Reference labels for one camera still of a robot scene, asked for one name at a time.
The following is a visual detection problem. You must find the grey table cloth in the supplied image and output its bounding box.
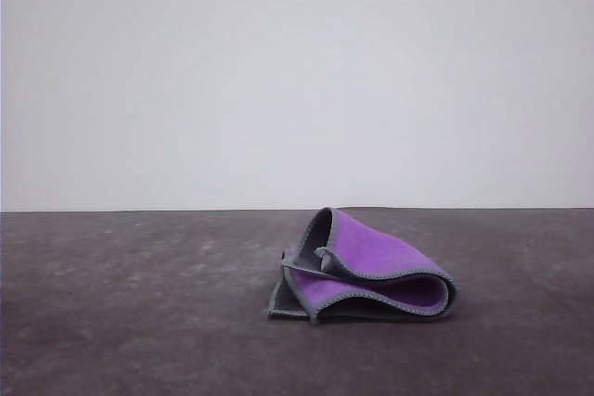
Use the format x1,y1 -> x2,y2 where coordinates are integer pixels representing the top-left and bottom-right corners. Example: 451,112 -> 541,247
0,205 -> 594,396

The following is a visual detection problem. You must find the purple towel with grey hem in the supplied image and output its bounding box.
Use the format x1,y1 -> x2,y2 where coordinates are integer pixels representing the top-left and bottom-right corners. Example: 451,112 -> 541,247
265,206 -> 458,326

